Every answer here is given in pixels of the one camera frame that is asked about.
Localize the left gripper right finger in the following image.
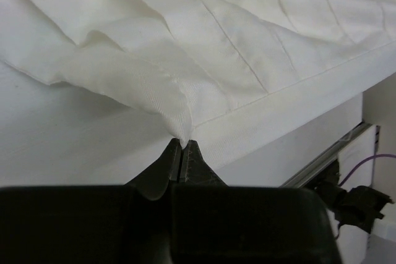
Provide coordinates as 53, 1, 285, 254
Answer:
170, 141, 342, 263

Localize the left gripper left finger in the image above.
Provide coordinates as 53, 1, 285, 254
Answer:
1, 139, 182, 263

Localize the white pleated skirt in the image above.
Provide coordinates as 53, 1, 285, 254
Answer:
1, 0, 395, 168

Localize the aluminium front rail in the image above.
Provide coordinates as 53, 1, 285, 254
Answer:
281, 122, 381, 188

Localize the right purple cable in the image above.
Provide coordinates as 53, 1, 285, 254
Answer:
338, 153, 396, 187

